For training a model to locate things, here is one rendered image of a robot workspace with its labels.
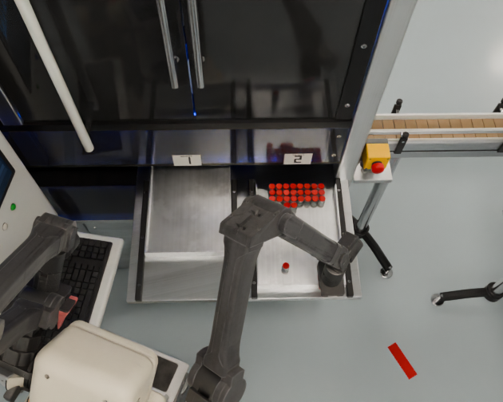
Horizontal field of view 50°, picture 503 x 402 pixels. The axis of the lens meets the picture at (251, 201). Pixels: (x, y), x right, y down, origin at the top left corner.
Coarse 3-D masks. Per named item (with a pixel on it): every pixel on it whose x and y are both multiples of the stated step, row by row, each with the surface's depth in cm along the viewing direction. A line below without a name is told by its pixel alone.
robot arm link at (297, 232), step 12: (288, 216) 102; (288, 228) 102; (300, 228) 106; (312, 228) 118; (288, 240) 112; (300, 240) 115; (312, 240) 120; (324, 240) 125; (312, 252) 123; (324, 252) 128; (336, 252) 131; (336, 264) 134
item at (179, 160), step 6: (174, 156) 163; (180, 156) 163; (186, 156) 163; (192, 156) 163; (198, 156) 163; (174, 162) 166; (180, 162) 166; (186, 162) 166; (192, 162) 166; (198, 162) 166
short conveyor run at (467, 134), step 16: (464, 112) 182; (480, 112) 182; (496, 112) 182; (384, 128) 183; (400, 128) 183; (416, 128) 178; (432, 128) 178; (448, 128) 178; (464, 128) 178; (480, 128) 179; (496, 128) 179; (400, 144) 178; (416, 144) 181; (432, 144) 181; (448, 144) 181; (464, 144) 181; (480, 144) 181; (496, 144) 182
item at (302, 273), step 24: (264, 192) 176; (336, 192) 173; (312, 216) 172; (336, 216) 172; (336, 240) 169; (264, 264) 165; (312, 264) 165; (264, 288) 161; (288, 288) 161; (312, 288) 161
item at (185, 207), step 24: (168, 168) 180; (192, 168) 180; (216, 168) 180; (168, 192) 176; (192, 192) 176; (216, 192) 176; (168, 216) 172; (192, 216) 172; (216, 216) 172; (168, 240) 168; (192, 240) 168; (216, 240) 168
